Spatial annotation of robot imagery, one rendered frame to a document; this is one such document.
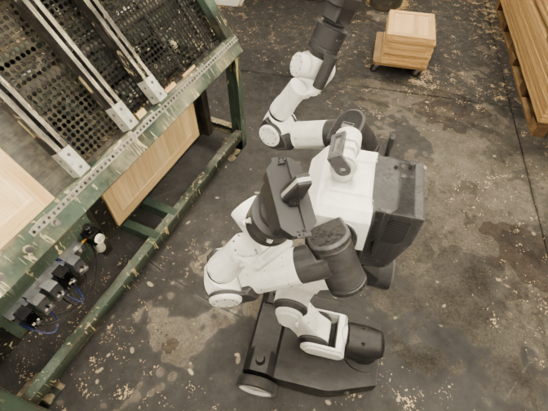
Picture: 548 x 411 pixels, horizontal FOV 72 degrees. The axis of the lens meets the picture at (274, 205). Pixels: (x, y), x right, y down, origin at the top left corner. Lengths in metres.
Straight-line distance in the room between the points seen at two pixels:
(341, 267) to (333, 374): 1.19
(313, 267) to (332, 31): 0.61
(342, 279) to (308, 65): 0.58
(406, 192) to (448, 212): 1.90
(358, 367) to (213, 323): 0.82
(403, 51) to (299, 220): 3.44
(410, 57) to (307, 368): 2.95
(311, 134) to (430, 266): 1.58
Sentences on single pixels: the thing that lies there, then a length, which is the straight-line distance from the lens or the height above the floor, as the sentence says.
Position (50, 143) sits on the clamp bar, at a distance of 1.75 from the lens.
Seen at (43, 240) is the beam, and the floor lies 0.84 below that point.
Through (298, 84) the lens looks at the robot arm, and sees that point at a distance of 1.20.
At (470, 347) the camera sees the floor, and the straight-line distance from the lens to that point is 2.43.
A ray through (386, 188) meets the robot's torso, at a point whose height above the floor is 1.37.
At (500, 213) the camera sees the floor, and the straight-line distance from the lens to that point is 3.05.
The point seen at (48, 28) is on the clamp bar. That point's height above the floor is 1.34.
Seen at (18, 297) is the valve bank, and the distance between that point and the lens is 1.76.
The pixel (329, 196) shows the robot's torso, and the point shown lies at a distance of 0.94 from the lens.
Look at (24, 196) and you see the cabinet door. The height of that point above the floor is 0.96.
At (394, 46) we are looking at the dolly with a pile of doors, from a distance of 3.88.
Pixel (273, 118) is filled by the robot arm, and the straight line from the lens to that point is 1.26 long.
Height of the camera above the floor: 2.08
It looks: 51 degrees down
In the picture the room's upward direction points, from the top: straight up
